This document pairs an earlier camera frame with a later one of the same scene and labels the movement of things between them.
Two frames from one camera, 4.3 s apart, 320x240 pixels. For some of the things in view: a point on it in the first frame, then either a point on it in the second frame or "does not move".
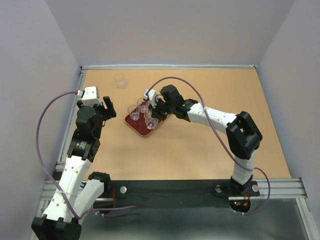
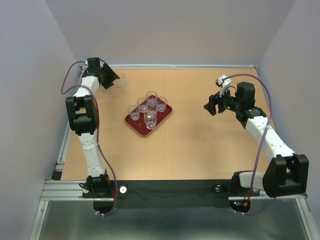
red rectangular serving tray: (140, 125) does not move
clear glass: (119, 78) does not move
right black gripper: (155, 112) → (211, 105)
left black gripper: (109, 112) → (111, 76)
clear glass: (134, 112) does not move
